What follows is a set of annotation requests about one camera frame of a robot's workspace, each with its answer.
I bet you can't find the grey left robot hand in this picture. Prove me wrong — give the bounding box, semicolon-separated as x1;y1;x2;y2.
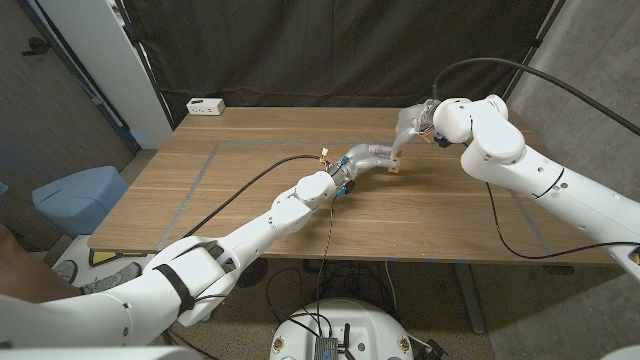
327;142;396;190

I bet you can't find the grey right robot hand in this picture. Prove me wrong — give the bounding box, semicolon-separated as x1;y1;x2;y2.
389;98;444;159

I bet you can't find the large wooden board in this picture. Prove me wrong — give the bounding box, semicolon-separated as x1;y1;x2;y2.
157;140;564;261

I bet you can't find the black backdrop curtain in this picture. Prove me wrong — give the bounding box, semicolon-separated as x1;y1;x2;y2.
117;0;569;126

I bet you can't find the black backdrop stand pole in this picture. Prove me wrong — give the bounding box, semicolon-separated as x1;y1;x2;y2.
498;0;569;109
115;0;177;131

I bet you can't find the round black floor grille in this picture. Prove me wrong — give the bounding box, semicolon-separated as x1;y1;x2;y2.
239;257;270;289

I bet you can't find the white power strip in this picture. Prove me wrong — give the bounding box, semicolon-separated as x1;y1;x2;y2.
185;97;227;117

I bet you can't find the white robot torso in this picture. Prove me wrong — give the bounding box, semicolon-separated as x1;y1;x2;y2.
269;298;415;360

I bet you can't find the grey table leg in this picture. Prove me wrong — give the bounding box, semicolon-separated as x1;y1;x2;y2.
452;262;487;335

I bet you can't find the grey electronics module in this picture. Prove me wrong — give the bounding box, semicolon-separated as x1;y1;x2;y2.
313;335;340;360

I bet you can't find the black floor device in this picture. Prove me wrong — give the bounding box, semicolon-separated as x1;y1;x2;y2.
424;339;451;360

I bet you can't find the white cabinet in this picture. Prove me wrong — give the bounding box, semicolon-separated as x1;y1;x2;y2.
37;0;174;150

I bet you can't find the grey sneaker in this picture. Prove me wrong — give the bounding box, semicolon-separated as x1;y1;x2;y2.
79;262;143;296
49;258;80;286

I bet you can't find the light blue stool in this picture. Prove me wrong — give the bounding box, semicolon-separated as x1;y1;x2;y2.
31;165;130;239

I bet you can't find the white floor platform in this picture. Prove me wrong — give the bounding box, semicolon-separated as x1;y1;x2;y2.
49;234;157;291

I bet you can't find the person's bare leg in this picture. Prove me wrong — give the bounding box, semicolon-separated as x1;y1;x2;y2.
0;224;84;305

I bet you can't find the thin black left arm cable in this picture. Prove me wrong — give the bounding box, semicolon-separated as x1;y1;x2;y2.
192;194;341;341

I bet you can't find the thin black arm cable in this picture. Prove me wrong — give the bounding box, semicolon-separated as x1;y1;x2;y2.
462;142;640;260
192;194;341;341

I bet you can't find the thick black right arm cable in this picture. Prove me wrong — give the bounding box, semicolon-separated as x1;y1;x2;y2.
432;57;640;137

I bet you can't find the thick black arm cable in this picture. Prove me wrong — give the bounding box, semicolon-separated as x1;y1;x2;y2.
432;57;640;137
182;153;329;240

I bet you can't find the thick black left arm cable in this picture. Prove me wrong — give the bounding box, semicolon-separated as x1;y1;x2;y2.
182;153;329;240

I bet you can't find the white floor cable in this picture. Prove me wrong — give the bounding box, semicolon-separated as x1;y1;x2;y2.
383;259;400;316

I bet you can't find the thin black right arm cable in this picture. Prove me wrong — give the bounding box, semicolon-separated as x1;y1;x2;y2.
462;142;640;260

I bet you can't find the black floor cable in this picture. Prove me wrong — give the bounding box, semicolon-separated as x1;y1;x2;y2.
263;267;306;326

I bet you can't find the dark wall rail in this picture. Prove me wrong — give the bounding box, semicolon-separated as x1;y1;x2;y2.
17;0;142;151

